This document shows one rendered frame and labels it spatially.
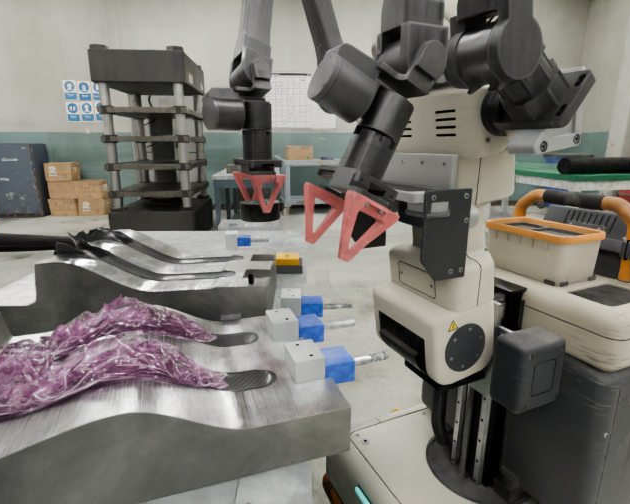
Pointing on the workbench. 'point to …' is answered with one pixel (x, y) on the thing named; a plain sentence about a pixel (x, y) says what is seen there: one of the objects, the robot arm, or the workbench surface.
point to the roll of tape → (249, 209)
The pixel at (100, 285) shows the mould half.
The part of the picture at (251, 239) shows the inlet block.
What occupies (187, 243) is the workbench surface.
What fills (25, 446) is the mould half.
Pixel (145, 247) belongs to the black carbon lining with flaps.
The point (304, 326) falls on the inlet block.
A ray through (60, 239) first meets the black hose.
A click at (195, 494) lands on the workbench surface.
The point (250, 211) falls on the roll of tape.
